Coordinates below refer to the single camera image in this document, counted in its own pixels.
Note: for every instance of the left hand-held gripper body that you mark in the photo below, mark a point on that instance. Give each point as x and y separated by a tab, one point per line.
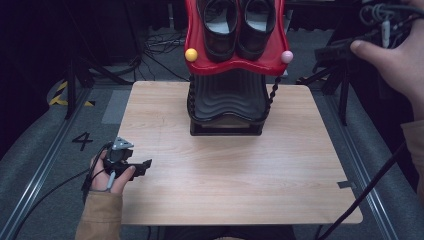
117	156

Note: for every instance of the black leather shoe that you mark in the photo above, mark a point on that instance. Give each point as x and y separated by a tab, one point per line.
255	40
218	36

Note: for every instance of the person's right hand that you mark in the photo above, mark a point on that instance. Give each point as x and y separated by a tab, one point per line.
403	66

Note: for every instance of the black metal stand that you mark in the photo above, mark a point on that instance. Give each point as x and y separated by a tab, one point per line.
343	96
70	83

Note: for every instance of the red and black shoe rack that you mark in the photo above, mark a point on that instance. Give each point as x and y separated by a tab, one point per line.
233	100

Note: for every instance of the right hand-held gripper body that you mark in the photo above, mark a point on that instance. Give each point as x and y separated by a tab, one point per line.
386	23

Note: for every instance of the person's left hand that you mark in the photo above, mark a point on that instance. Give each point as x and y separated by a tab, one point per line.
100	180

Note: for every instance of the grey tape piece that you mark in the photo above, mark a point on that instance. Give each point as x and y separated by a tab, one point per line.
346	184

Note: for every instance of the yellow and black floor tape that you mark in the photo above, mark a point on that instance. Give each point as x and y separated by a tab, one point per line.
56	98

